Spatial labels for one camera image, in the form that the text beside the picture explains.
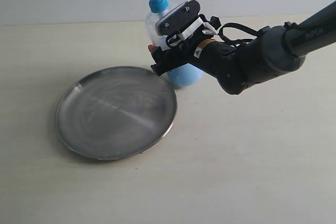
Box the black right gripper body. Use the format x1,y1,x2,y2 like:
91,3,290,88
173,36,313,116
150,36,210,76

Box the blue pump soap bottle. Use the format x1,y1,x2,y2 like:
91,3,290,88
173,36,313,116
129,0,204,90

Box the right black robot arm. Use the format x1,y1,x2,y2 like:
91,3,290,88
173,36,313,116
149,1,335,95

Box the round steel plate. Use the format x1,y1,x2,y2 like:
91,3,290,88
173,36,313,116
55,66,177,161

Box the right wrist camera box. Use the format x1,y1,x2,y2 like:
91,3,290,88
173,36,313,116
155,0,201,36

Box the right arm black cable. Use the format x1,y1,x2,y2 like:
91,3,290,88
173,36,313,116
207,16,266,49

